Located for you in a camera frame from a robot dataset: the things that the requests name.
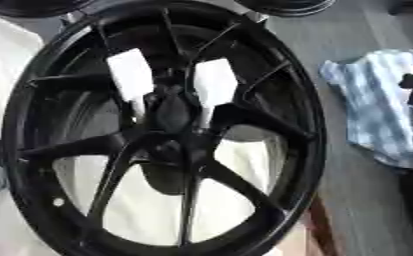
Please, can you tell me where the black spoked wheel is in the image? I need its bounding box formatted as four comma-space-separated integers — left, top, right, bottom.
0, 0, 329, 256

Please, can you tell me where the black round wheel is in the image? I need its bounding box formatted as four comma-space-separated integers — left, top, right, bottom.
0, 0, 96, 18
232, 0, 338, 18

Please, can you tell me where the person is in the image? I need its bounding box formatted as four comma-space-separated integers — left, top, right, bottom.
318, 48, 413, 256

